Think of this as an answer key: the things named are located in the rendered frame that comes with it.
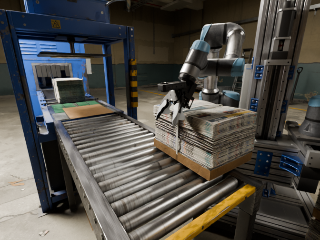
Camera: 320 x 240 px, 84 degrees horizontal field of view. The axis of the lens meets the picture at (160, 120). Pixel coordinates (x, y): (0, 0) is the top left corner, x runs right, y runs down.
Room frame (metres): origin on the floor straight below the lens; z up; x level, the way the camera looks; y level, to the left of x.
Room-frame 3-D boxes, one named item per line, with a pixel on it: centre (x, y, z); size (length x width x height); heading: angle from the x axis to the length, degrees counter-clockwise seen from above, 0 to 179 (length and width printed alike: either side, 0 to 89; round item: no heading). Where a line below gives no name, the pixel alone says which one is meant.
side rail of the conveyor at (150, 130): (1.09, 0.02, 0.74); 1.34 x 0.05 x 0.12; 35
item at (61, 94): (2.25, 1.14, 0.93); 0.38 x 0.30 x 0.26; 35
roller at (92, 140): (1.06, 0.31, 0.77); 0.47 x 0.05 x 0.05; 125
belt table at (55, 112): (1.78, 0.82, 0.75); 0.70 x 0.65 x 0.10; 35
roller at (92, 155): (0.90, 0.19, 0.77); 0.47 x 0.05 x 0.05; 125
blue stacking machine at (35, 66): (4.02, 2.34, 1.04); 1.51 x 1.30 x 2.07; 35
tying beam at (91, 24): (1.78, 0.81, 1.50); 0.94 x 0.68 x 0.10; 125
